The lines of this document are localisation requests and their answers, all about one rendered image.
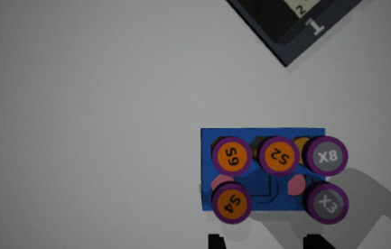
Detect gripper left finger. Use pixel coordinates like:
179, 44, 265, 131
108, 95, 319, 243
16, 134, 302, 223
208, 234, 227, 249

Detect blue tube rack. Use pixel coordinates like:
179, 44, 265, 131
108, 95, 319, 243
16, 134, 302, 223
200, 127, 326, 211

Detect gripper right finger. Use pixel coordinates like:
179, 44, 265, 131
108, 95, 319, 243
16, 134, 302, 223
303, 234, 336, 249

